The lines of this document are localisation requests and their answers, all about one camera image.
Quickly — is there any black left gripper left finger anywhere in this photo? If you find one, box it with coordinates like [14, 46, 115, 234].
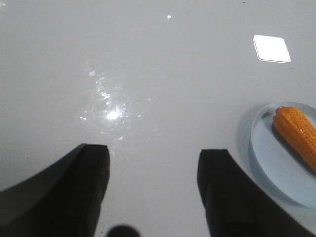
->
[0, 144, 110, 237]

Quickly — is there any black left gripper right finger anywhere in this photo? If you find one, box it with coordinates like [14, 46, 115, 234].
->
[197, 149, 313, 237]

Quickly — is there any light blue round plate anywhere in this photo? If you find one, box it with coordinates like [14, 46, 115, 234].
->
[250, 101, 316, 209]

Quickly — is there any orange toy corn cob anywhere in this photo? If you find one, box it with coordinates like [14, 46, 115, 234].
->
[273, 106, 316, 170]

